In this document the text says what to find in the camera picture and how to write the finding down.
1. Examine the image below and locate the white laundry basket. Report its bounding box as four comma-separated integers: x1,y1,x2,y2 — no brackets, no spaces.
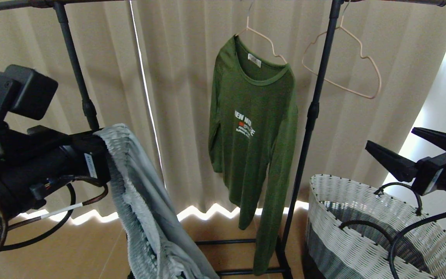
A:
306,174,446,279

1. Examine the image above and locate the green long-sleeved shirt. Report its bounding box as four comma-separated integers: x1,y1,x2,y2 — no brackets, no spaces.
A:
208,36,298,276

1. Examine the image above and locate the black clothes rack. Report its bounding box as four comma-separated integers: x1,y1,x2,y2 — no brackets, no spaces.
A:
0,0,446,279

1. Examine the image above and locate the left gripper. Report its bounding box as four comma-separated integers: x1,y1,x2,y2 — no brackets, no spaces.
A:
0,132,111,217

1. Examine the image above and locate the pale blue-grey garment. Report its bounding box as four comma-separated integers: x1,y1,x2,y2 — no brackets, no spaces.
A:
93,124,220,279

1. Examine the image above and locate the pink clothes hanger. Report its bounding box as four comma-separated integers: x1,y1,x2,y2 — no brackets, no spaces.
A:
235,0,287,64
302,0,382,99

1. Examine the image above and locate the beige curtain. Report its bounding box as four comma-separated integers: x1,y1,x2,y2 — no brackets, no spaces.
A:
0,0,446,227

